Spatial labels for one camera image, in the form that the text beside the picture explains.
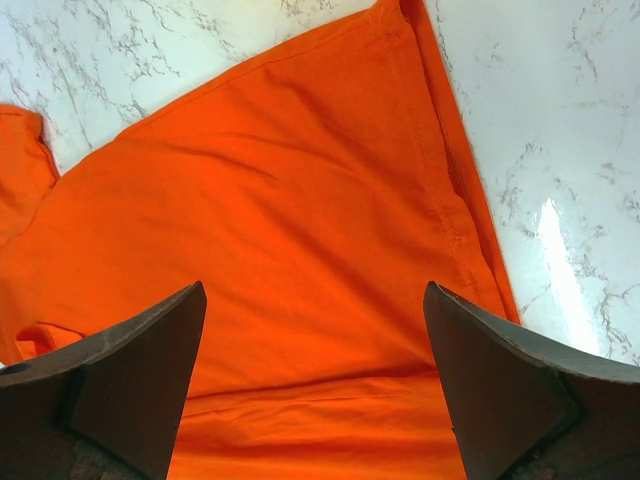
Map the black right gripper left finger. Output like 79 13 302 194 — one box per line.
1 282 207 479

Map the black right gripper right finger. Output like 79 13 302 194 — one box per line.
423 282 639 479

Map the orange t shirt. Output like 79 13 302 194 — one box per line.
1 1 517 479

